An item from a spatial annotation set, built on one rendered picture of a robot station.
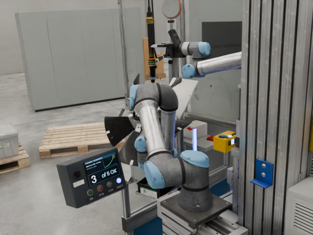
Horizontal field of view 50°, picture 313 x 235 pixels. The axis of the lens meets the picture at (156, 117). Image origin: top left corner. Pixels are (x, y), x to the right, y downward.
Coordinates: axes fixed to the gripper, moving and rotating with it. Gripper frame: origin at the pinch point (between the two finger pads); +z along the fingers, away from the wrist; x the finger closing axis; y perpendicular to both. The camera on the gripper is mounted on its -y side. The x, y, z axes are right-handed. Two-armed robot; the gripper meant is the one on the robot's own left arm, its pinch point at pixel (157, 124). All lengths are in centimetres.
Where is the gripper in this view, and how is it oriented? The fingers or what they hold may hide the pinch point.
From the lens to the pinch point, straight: 209.0
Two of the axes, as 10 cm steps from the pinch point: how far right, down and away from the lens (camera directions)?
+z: 2.0, -2.9, 9.4
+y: -9.7, 0.9, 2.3
